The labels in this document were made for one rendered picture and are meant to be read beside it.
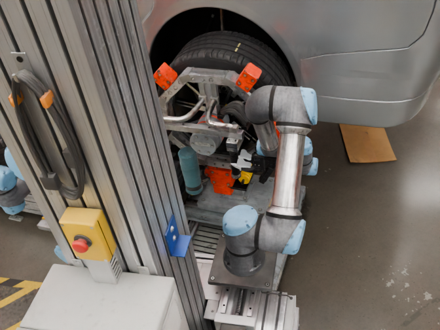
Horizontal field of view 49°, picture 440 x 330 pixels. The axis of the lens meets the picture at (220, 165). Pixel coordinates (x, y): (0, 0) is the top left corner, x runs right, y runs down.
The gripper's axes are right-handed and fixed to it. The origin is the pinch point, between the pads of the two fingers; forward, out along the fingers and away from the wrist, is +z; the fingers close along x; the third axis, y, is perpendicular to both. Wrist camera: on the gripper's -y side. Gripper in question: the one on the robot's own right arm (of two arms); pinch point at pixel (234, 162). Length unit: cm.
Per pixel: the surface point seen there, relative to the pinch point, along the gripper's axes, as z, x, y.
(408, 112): -71, -47, -1
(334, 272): -45, -11, -83
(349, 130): -43, -134, -81
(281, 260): -17, -7, -75
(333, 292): -46, 1, -83
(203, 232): 31, -20, -77
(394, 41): -60, -42, 37
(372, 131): -59, -135, -81
